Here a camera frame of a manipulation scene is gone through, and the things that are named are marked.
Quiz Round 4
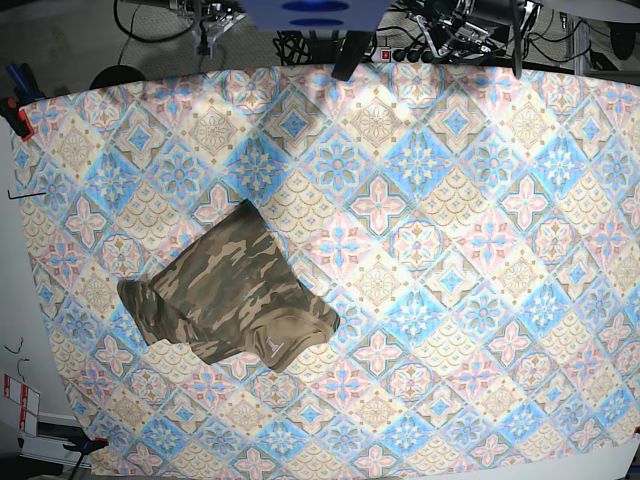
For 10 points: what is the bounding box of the blue handled clamp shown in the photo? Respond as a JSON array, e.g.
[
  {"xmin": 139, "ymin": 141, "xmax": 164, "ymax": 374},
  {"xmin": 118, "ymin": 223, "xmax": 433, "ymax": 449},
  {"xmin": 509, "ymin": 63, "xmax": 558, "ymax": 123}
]
[{"xmin": 6, "ymin": 63, "xmax": 46, "ymax": 104}]

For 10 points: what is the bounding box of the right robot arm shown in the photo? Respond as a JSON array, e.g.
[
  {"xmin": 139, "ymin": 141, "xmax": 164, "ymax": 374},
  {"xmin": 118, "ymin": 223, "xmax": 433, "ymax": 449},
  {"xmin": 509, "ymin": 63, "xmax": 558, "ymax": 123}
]
[{"xmin": 112, "ymin": 0, "xmax": 246, "ymax": 55}]

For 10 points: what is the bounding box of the white power strip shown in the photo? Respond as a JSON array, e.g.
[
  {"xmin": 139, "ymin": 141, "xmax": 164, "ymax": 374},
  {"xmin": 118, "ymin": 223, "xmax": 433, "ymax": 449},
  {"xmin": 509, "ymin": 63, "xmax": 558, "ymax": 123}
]
[{"xmin": 371, "ymin": 46, "xmax": 434, "ymax": 64}]

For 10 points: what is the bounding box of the camouflage T-shirt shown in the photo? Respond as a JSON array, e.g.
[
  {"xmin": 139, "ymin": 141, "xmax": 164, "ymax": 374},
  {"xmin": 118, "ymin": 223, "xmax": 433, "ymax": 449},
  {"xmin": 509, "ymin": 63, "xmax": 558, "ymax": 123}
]
[{"xmin": 117, "ymin": 200, "xmax": 340, "ymax": 372}]

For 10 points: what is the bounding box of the black hex key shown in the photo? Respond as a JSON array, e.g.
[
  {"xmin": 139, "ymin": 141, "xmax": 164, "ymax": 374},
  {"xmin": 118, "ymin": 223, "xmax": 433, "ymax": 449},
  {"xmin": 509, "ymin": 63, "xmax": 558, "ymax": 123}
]
[{"xmin": 7, "ymin": 190, "xmax": 46, "ymax": 200}]

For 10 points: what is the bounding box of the red white paper tag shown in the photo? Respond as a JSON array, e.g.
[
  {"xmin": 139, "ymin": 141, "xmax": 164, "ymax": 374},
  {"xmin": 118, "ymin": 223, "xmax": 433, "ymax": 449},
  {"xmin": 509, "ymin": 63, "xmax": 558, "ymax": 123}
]
[{"xmin": 1, "ymin": 373, "xmax": 40, "ymax": 437}]

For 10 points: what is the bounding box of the red black clamp upper left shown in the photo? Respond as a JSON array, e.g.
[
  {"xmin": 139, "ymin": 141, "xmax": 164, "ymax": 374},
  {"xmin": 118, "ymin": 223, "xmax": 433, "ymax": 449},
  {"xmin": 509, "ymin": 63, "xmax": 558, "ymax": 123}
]
[{"xmin": 0, "ymin": 98, "xmax": 34, "ymax": 141}]

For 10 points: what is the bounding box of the black clamp lower left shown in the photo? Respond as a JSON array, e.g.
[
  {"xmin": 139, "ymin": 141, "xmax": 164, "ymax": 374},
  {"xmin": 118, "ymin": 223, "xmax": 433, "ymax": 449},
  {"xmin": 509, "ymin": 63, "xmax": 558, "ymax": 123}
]
[{"xmin": 63, "ymin": 435, "xmax": 109, "ymax": 455}]

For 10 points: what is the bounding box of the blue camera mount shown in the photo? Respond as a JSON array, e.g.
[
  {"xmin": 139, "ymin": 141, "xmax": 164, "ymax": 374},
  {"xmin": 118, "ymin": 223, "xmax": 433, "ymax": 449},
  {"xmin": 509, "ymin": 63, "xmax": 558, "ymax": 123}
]
[{"xmin": 239, "ymin": 0, "xmax": 391, "ymax": 31}]

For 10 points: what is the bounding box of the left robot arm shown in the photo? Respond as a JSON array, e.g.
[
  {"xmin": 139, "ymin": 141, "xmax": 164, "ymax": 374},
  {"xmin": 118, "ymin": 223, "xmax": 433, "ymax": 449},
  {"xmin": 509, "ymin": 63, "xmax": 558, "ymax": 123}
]
[{"xmin": 397, "ymin": 0, "xmax": 541, "ymax": 78}]

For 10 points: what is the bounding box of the patterned tile tablecloth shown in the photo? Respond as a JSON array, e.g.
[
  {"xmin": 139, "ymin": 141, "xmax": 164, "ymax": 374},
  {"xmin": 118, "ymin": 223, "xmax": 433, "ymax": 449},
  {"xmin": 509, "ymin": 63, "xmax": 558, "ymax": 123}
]
[{"xmin": 9, "ymin": 64, "xmax": 639, "ymax": 479}]

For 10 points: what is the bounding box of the black round stool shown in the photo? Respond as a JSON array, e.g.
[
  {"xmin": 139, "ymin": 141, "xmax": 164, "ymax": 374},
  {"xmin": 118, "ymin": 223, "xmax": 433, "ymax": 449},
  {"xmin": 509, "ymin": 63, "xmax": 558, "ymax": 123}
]
[{"xmin": 90, "ymin": 65, "xmax": 146, "ymax": 90}]

